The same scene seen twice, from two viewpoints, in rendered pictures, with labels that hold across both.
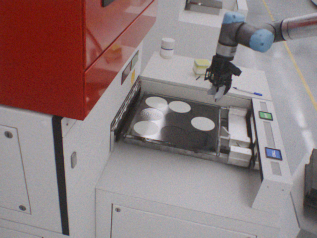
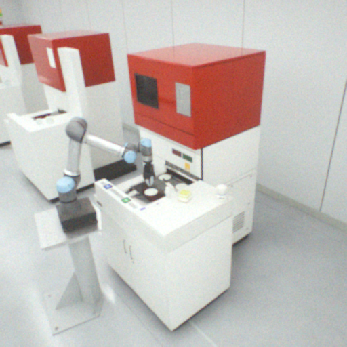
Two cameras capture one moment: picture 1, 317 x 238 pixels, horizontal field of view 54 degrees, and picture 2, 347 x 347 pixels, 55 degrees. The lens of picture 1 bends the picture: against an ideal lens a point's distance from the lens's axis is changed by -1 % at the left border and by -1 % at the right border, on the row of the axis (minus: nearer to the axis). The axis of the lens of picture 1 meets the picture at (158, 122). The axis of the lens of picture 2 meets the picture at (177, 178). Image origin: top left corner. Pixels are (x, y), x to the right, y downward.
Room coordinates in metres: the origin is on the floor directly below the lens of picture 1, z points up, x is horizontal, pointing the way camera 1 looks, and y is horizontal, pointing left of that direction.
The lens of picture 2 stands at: (2.82, -1.56, 2.24)
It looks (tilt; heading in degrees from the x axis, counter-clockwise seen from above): 29 degrees down; 136
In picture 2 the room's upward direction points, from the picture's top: 3 degrees counter-clockwise
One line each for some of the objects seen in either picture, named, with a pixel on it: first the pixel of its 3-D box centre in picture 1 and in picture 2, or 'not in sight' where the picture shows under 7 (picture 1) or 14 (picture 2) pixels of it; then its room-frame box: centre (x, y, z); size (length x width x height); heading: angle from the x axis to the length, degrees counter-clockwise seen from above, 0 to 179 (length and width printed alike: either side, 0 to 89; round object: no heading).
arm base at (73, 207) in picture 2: not in sight; (69, 203); (0.86, -0.73, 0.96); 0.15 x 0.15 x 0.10
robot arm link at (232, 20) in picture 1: (232, 29); (146, 146); (1.14, -0.22, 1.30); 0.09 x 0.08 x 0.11; 46
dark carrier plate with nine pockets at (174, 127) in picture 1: (176, 119); (162, 186); (1.12, -0.08, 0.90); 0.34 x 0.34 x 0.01; 84
